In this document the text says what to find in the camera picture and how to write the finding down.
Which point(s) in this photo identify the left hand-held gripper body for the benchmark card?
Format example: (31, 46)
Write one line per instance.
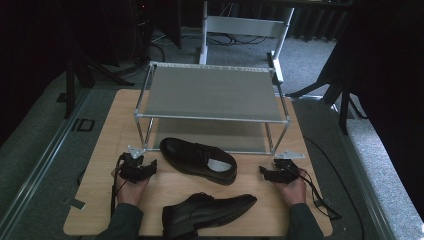
(135, 171)

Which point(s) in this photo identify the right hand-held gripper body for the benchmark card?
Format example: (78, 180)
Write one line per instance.
(286, 173)

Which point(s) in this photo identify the black leather shoe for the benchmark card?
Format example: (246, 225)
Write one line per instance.
(213, 210)
(186, 156)

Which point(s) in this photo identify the metal shoe rack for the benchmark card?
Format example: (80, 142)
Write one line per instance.
(213, 93)

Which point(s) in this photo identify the person's right hand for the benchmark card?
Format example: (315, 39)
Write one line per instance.
(295, 191)

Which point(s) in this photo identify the person's left hand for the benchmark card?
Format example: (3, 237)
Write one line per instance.
(131, 193)

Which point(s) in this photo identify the black tape square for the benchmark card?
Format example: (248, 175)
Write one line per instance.
(84, 125)

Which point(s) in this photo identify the grey tape strip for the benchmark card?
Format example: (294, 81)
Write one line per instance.
(75, 202)

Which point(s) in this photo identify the black tripod stand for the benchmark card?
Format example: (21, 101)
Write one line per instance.
(345, 106)
(70, 90)

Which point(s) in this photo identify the dark curtain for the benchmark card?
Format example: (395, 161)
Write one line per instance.
(26, 50)
(393, 66)

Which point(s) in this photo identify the aluminium floor rail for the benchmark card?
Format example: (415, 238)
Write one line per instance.
(46, 160)
(363, 186)

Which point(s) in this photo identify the white metal frame stand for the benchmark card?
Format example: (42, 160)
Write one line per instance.
(243, 26)

